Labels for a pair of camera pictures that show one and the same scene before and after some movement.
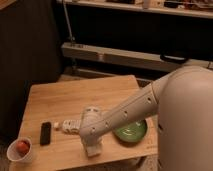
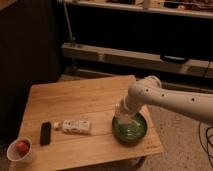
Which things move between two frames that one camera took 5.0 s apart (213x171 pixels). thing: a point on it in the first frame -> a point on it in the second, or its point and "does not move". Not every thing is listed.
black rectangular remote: [45, 133] does not move
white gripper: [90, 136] -> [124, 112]
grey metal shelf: [130, 58] does not move
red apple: [22, 148] does not move
